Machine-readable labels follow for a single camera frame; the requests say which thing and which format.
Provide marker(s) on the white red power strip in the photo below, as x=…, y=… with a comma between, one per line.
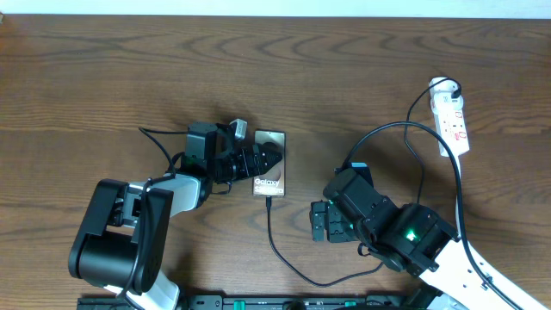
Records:
x=446, y=103

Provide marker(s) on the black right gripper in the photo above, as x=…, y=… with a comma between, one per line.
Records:
x=335, y=232

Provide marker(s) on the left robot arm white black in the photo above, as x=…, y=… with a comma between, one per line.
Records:
x=120, y=243

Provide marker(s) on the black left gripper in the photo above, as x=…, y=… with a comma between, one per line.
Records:
x=256, y=159

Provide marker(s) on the gold Galaxy smartphone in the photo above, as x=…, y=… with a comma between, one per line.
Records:
x=273, y=182

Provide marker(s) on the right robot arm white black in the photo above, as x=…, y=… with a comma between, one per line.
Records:
x=413, y=238

